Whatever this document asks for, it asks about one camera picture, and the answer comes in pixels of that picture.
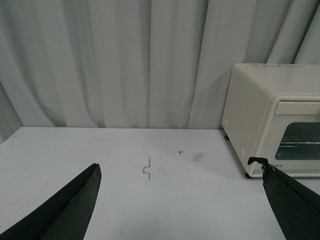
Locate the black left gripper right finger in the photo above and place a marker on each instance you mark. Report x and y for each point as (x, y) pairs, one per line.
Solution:
(295, 207)

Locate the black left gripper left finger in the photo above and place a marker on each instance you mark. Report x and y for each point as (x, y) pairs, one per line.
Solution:
(64, 216)

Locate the grey-white curtain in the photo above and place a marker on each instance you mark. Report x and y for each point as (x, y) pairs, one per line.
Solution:
(140, 63)

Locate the cream toaster oven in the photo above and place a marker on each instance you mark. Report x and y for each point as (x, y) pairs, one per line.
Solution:
(253, 93)

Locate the glass oven door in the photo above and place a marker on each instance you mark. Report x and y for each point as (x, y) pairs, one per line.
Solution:
(291, 139)

